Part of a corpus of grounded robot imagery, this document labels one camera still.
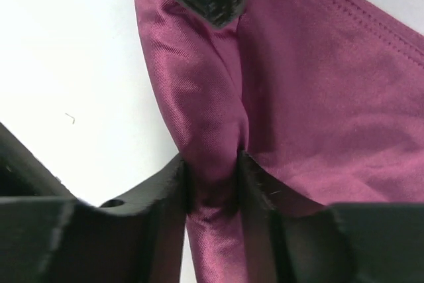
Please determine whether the purple cloth napkin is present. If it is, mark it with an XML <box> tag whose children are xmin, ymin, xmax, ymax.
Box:
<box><xmin>135</xmin><ymin>0</ymin><xmax>423</xmax><ymax>282</ymax></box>

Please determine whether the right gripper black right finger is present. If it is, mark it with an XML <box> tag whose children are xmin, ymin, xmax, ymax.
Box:
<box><xmin>237</xmin><ymin>152</ymin><xmax>423</xmax><ymax>282</ymax></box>

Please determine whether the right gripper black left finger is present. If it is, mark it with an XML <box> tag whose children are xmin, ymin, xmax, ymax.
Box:
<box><xmin>1</xmin><ymin>127</ymin><xmax>186</xmax><ymax>282</ymax></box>

